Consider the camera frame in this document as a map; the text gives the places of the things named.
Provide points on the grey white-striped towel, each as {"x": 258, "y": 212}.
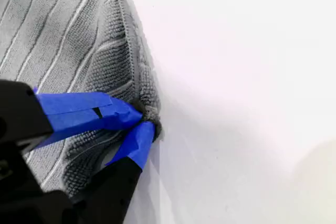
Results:
{"x": 65, "y": 37}

